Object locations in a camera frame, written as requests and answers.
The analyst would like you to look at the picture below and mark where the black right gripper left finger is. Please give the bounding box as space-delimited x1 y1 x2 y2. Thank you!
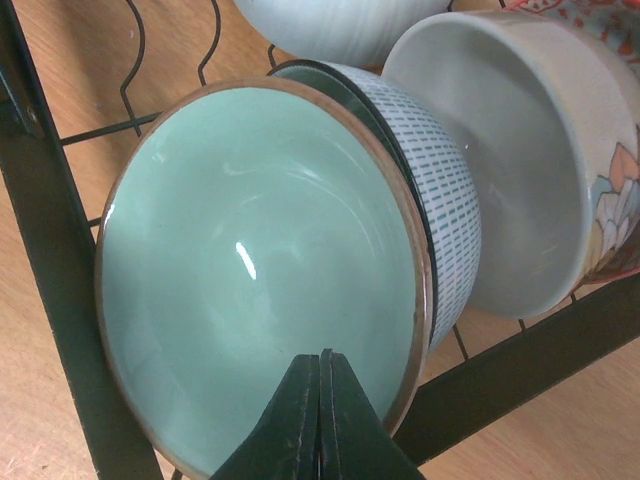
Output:
212 355 320 480

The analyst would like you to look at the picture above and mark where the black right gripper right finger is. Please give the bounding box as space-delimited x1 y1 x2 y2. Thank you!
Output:
319 349 423 479

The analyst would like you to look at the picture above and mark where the light green ceramic bowl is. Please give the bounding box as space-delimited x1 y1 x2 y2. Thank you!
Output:
270 60 482 349

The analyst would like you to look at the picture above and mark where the black wire dish rack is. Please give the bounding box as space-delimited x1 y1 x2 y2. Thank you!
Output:
1 1 639 479

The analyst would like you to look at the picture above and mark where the plain white bowl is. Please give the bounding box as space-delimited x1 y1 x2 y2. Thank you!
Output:
383 10 639 318

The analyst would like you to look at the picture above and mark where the white ribbed bowl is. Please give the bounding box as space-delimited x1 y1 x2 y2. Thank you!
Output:
235 0 450 67

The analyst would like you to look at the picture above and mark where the red patterned bowl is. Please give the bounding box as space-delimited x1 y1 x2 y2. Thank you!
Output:
505 0 639 75

